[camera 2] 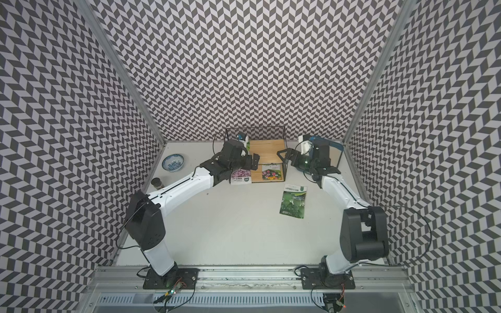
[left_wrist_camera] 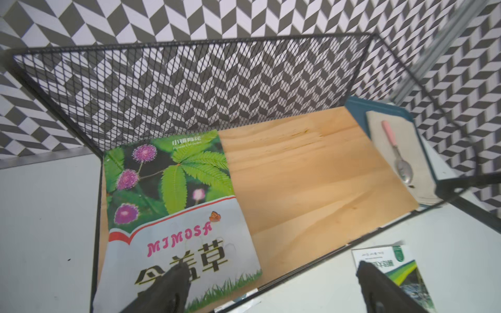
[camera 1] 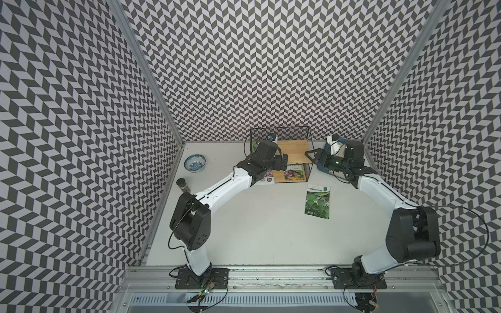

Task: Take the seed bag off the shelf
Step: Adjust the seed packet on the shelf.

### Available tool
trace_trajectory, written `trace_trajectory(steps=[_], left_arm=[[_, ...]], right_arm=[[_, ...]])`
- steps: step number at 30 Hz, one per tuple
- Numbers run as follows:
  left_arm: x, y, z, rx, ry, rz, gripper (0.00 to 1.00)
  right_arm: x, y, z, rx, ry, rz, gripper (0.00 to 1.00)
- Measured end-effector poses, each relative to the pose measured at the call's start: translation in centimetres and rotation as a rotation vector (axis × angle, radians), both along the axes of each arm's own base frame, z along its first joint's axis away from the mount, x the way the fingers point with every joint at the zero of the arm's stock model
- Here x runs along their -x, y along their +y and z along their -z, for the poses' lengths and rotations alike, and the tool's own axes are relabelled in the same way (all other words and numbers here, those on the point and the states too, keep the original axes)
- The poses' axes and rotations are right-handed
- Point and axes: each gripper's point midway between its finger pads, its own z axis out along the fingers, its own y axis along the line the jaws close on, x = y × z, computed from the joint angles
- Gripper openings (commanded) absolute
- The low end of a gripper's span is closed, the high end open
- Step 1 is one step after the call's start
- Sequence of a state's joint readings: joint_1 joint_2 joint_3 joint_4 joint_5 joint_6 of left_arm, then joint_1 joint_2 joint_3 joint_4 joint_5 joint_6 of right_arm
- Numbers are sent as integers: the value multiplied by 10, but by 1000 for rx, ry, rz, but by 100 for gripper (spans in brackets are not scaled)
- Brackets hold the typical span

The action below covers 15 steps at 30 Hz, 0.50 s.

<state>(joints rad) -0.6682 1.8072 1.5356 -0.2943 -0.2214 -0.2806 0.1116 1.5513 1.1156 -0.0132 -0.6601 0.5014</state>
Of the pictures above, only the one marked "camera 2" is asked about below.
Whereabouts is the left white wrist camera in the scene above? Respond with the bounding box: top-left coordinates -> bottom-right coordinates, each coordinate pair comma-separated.
236,132 -> 250,149

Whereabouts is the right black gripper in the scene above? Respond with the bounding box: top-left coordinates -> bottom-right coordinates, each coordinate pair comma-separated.
277,148 -> 317,171

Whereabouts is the black wire wooden shelf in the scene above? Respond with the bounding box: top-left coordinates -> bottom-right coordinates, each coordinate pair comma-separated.
224,125 -> 287,183

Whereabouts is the left base wiring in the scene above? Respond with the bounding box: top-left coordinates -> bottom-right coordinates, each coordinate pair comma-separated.
153,278 -> 196,313

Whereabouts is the teal plastic tray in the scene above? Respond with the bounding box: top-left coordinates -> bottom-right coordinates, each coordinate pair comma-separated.
310,136 -> 344,168

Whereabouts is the small dark spice jar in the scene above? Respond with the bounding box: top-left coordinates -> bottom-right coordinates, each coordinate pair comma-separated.
151,177 -> 165,190

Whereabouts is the right base wiring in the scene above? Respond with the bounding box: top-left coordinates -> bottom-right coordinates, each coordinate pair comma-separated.
311,278 -> 347,313

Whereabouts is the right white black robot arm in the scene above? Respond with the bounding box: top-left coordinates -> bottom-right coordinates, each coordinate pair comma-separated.
277,138 -> 390,275

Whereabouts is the base wiring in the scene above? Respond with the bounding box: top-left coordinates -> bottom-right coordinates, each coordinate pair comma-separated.
311,278 -> 347,313
153,278 -> 196,313

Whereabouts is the green lotus seed bag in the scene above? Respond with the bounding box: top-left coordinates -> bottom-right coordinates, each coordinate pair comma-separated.
279,185 -> 307,219

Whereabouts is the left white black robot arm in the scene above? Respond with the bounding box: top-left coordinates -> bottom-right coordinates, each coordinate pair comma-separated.
123,140 -> 260,276

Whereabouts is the aluminium front rail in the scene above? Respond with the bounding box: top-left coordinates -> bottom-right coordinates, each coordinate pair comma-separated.
86,266 -> 414,295

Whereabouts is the purple flower seed bag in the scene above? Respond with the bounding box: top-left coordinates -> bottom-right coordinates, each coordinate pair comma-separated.
230,169 -> 252,185

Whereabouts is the blue patterned ceramic bowl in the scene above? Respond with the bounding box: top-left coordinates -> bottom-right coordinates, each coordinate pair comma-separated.
161,153 -> 185,172

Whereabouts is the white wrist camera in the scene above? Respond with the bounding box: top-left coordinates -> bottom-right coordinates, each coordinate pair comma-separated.
296,134 -> 313,155
236,132 -> 250,149

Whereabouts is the colourful flower seed bag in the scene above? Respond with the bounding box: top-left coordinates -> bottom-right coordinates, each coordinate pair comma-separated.
262,164 -> 283,181

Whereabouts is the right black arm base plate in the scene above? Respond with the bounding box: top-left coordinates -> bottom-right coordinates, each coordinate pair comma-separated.
295,267 -> 356,290

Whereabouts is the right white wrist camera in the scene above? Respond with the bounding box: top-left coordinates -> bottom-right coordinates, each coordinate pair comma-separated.
296,134 -> 313,155

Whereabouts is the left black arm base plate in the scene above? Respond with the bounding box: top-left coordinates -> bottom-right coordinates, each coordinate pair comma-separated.
143,267 -> 200,290

